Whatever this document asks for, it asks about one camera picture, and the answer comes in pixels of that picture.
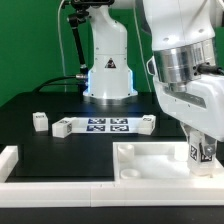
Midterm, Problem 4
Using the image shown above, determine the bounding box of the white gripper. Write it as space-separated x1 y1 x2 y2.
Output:
146 57 224 162

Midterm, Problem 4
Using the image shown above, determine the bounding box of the white square table top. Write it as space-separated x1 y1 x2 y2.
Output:
112 141 224 183

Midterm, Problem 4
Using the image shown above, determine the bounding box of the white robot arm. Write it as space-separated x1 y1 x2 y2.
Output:
62 0 224 164

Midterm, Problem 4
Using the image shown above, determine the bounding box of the white U-shaped obstacle fence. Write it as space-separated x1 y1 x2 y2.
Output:
0 146 224 208

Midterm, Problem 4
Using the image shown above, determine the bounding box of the white fiducial tag sheet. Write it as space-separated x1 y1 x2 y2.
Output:
72 117 141 133

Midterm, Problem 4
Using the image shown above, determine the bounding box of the white hanging cable right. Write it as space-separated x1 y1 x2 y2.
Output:
131 4 155 93

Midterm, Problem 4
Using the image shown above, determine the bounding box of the white hanging cable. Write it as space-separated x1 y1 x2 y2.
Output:
56 0 68 93
131 4 155 93

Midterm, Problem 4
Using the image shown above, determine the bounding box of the black cable at base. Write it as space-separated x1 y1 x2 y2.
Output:
32 75 88 93

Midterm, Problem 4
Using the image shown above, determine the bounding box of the white hanging cable left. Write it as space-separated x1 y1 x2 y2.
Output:
56 0 68 93

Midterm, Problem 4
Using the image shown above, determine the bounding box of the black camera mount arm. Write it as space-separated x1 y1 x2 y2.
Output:
67 13 88 79

